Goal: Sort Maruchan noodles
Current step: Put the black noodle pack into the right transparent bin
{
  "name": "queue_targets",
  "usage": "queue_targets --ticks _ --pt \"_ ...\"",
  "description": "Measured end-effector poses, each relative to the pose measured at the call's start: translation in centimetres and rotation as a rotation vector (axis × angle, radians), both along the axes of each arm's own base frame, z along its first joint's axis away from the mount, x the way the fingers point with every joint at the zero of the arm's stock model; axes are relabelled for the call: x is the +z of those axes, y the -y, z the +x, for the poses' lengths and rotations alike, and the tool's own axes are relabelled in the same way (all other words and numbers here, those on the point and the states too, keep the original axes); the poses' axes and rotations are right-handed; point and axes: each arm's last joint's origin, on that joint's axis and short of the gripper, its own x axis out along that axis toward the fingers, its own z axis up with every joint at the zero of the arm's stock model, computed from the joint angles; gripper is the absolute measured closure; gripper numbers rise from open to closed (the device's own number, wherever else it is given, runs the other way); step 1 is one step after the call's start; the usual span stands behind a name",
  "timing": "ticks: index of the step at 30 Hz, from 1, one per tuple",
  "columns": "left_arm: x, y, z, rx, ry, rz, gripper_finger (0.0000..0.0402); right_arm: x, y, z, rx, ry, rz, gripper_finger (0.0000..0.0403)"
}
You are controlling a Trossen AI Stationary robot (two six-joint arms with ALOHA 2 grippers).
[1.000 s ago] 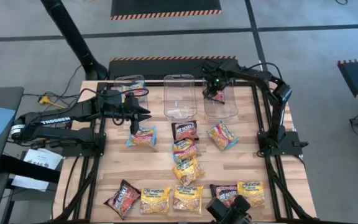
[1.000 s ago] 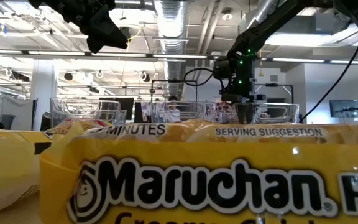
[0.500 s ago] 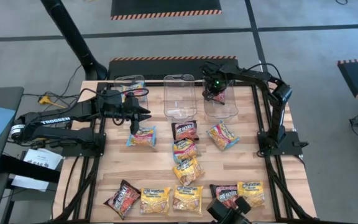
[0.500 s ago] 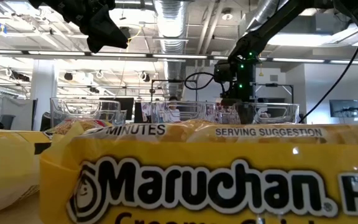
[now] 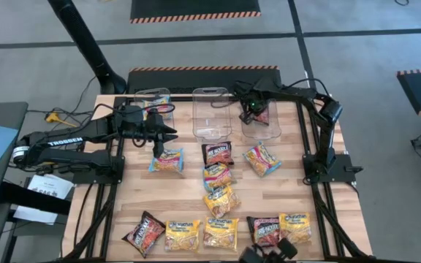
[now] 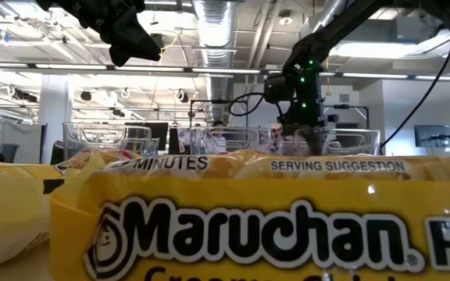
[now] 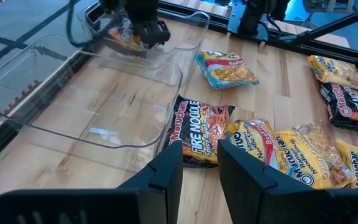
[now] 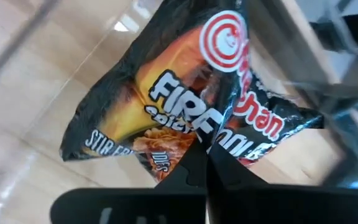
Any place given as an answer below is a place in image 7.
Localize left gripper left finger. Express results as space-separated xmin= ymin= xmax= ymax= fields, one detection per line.
xmin=0 ymin=139 xmax=184 ymax=224

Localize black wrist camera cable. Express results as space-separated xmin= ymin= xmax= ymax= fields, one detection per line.
xmin=66 ymin=0 xmax=105 ymax=49

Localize clear plastic bin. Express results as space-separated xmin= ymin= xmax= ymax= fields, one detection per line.
xmin=78 ymin=1 xmax=211 ymax=86
xmin=0 ymin=34 xmax=183 ymax=174

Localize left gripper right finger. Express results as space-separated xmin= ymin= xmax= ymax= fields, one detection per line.
xmin=218 ymin=139 xmax=358 ymax=224

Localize black fire noodle pack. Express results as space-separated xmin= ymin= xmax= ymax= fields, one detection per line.
xmin=165 ymin=95 xmax=236 ymax=169
xmin=107 ymin=17 xmax=144 ymax=47
xmin=318 ymin=82 xmax=358 ymax=134

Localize blue beef ramen pack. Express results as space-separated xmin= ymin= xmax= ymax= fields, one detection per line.
xmin=226 ymin=119 xmax=290 ymax=177
xmin=196 ymin=50 xmax=260 ymax=90

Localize hazard-striped black floor mat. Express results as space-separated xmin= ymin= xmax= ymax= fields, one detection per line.
xmin=0 ymin=46 xmax=85 ymax=170

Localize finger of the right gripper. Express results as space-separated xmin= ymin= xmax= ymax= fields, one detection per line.
xmin=99 ymin=39 xmax=149 ymax=58

